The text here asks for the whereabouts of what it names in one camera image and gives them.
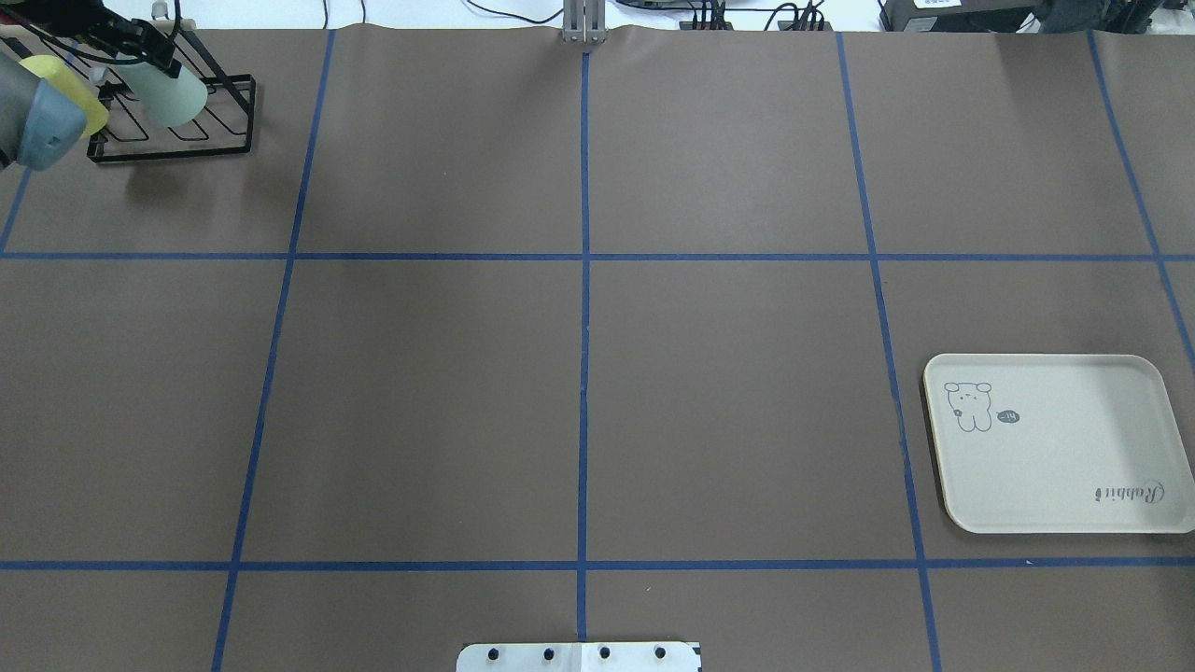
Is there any yellow cup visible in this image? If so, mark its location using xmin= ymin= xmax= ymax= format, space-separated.
xmin=19 ymin=54 xmax=108 ymax=138

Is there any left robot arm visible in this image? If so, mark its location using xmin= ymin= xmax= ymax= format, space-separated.
xmin=4 ymin=1 xmax=184 ymax=171

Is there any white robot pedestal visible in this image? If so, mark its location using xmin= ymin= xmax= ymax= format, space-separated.
xmin=456 ymin=641 xmax=703 ymax=671

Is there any aluminium frame post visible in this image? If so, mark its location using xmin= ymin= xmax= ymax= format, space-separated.
xmin=560 ymin=0 xmax=609 ymax=45

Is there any orange usb hub far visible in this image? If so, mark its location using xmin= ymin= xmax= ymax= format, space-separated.
xmin=679 ymin=1 xmax=733 ymax=33

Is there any black mini computer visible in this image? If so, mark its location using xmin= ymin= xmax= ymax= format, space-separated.
xmin=880 ymin=1 xmax=1037 ymax=33

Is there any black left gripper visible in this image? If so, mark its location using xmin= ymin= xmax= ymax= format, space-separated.
xmin=1 ymin=1 xmax=182 ymax=77

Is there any cream rabbit tray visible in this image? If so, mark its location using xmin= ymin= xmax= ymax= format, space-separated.
xmin=923 ymin=354 xmax=1191 ymax=533

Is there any black wire cup rack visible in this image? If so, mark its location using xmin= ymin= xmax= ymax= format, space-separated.
xmin=4 ymin=4 xmax=257 ymax=164

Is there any green cup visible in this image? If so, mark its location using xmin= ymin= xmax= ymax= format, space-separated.
xmin=115 ymin=65 xmax=209 ymax=128

